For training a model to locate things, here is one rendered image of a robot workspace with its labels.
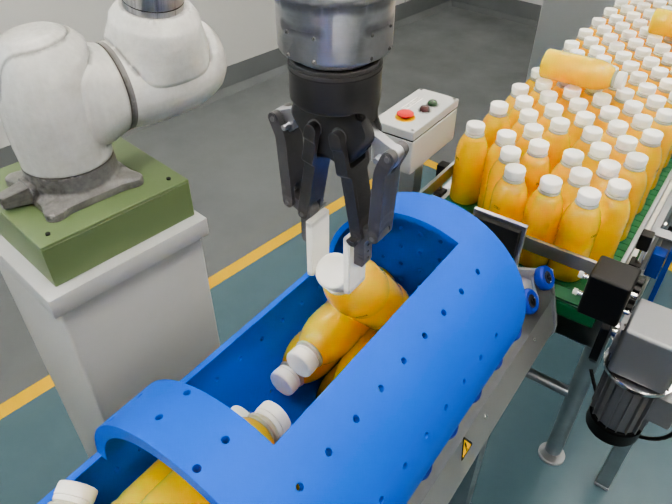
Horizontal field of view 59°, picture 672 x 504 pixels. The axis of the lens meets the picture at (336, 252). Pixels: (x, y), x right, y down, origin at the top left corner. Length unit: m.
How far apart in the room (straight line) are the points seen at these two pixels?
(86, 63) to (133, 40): 0.08
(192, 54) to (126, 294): 0.44
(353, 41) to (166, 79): 0.68
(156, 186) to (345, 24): 0.75
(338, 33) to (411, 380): 0.34
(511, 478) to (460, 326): 1.34
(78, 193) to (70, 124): 0.13
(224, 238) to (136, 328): 1.59
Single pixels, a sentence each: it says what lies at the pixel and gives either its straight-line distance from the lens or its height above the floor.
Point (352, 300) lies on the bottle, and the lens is 0.62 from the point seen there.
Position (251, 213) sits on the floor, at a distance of 2.90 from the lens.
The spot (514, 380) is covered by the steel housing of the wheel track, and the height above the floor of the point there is 0.86.
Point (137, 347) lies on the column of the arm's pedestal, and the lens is 1.24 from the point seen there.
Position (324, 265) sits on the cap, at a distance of 0.61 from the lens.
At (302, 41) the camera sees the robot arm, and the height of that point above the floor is 1.52.
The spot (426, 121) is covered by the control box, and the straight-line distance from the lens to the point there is 1.27.
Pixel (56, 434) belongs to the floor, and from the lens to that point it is 2.20.
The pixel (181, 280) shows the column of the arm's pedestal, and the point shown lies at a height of 0.88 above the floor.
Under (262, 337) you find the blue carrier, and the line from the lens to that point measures 0.81.
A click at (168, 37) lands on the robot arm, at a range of 1.06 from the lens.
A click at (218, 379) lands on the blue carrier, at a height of 1.07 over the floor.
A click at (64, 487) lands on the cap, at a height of 1.14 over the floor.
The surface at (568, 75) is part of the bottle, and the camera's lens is 1.53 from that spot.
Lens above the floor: 1.66
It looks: 39 degrees down
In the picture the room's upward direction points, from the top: straight up
